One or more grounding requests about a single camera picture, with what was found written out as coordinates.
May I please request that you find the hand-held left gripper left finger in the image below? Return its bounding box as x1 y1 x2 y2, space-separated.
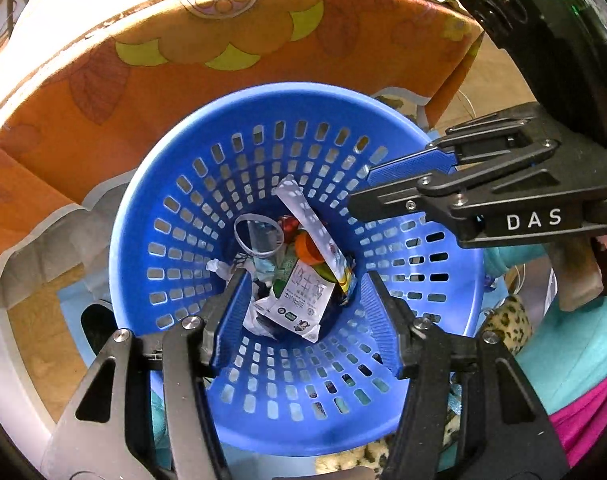
38 269 255 480

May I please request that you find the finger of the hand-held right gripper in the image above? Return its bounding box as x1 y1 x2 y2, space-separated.
346 150 557 226
367 104 561 193

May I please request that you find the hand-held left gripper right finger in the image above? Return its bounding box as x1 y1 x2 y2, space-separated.
358 271 571 480

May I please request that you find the white tissue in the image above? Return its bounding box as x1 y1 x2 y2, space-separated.
206 257 234 282

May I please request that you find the white printed snack packet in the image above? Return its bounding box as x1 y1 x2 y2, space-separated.
244 255 344 343

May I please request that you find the green snack wrapper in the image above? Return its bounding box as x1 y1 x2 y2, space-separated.
271 255 300 293

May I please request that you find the long silver white wrapper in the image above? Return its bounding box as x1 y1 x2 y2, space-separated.
275 175 355 297

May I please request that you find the clear plastic cup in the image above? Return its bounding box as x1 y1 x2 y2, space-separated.
234 212 287 261

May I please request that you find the orange bottle cap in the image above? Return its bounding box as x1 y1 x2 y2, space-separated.
296 235 325 266

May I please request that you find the blue plastic basket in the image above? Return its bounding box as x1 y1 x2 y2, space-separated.
108 82 487 443

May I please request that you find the person's right hand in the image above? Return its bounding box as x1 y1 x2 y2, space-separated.
551 235 607 312

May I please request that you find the leopard print cloth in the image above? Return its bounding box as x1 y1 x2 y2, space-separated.
314 437 401 475
481 294 534 356

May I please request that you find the light blue stool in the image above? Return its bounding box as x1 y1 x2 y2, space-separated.
58 280 117 343

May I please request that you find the teal clothing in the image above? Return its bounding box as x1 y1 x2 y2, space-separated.
483 245 607 413

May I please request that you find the pink clothing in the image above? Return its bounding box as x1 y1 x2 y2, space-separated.
548 360 607 468

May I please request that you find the orange floral tablecloth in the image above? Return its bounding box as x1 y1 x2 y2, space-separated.
0 0 484 286

